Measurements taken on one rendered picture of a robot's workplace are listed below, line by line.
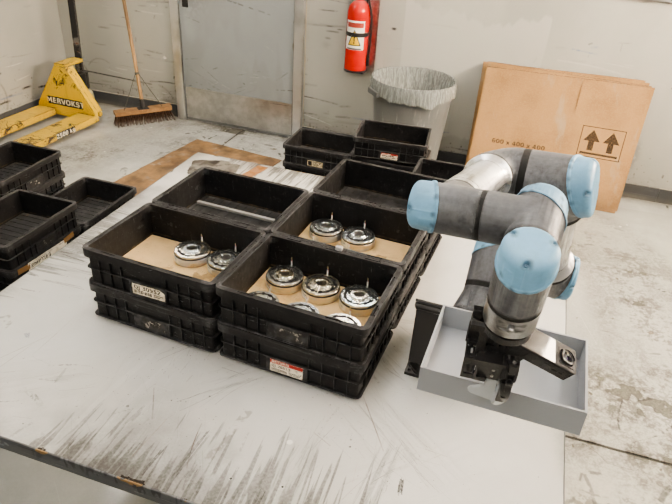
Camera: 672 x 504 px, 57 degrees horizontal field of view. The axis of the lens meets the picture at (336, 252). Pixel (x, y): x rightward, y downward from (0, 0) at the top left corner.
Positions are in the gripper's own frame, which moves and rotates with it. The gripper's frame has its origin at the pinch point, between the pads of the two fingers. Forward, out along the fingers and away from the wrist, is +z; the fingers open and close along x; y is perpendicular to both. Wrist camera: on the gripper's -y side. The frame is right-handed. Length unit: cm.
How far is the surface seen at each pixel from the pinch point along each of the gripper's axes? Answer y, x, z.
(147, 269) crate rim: 86, -29, 25
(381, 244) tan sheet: 34, -74, 48
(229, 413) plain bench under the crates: 56, -5, 41
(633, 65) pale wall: -75, -330, 117
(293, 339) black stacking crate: 45, -23, 32
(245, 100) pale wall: 194, -325, 180
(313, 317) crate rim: 40, -24, 23
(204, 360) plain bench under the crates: 70, -19, 45
